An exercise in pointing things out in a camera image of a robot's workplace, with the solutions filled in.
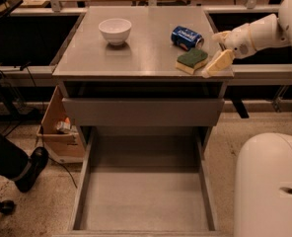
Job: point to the white ceramic bowl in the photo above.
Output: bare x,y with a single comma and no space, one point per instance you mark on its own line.
115,31

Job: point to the blue soda can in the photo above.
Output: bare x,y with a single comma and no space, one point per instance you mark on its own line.
186,38

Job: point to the black chair caster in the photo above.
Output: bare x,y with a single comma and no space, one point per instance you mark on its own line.
7,207

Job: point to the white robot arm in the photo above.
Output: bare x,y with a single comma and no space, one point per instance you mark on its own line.
263,183

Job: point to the open grey middle drawer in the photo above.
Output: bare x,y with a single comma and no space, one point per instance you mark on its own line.
143,182

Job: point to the black shoe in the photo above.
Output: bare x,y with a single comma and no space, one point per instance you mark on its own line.
38,162

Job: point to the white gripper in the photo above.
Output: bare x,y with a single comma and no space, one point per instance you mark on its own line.
239,40

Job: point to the grey drawer cabinet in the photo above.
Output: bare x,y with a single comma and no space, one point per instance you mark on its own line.
141,68

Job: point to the dark trouser leg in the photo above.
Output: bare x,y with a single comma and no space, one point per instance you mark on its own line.
14,162

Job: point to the green and yellow sponge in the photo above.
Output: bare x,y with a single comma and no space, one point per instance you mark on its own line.
192,60

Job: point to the closed grey top drawer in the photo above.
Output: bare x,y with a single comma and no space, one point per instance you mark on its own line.
144,112

